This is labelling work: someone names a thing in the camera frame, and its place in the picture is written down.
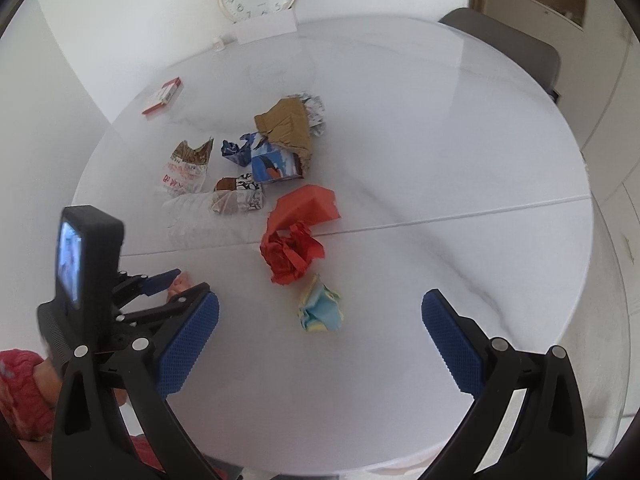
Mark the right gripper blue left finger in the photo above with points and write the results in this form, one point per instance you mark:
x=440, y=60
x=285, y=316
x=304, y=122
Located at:
x=179, y=357

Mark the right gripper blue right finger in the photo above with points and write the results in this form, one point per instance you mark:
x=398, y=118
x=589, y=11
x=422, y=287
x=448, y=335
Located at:
x=459, y=341

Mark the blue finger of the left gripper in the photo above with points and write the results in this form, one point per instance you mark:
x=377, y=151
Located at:
x=152, y=285
x=175, y=306

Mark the clear plastic bag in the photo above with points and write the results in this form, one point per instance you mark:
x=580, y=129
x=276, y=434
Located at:
x=191, y=223

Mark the clear red-print snack bag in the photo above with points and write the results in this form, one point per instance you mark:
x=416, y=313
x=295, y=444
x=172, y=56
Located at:
x=186, y=170

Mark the brown black-white wrapper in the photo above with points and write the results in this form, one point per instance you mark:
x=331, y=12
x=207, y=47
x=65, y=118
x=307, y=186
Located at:
x=237, y=194

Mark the pastel paper ball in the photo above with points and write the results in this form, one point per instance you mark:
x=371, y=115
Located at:
x=319, y=308

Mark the red paper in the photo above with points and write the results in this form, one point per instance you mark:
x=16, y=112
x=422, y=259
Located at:
x=288, y=246

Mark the blue wrapper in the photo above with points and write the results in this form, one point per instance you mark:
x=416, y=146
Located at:
x=239, y=154

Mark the blue white snack packet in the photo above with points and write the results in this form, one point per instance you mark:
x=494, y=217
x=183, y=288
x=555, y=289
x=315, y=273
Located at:
x=273, y=164

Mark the brown paper wrapper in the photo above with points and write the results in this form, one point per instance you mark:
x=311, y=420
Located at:
x=287, y=126

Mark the printed white paper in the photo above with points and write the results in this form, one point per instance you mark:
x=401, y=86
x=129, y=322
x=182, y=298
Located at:
x=315, y=112

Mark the red knitted sleeve forearm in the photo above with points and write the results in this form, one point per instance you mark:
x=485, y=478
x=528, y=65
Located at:
x=22, y=405

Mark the person's left hand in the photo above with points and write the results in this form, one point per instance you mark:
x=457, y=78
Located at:
x=180, y=284

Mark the red white cigarette box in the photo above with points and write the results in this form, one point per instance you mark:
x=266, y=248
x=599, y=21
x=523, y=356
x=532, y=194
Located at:
x=163, y=96

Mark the small white plug adapter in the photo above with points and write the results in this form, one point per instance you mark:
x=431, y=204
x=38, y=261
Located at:
x=218, y=44

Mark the white card stand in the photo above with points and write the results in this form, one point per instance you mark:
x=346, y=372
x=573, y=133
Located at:
x=265, y=26

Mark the grey chair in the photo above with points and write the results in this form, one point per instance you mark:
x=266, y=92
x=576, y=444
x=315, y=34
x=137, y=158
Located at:
x=539, y=59

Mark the black camera display box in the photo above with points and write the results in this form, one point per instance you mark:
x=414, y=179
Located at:
x=89, y=244

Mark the beige wall cabinet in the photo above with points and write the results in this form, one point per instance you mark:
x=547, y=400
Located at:
x=598, y=84

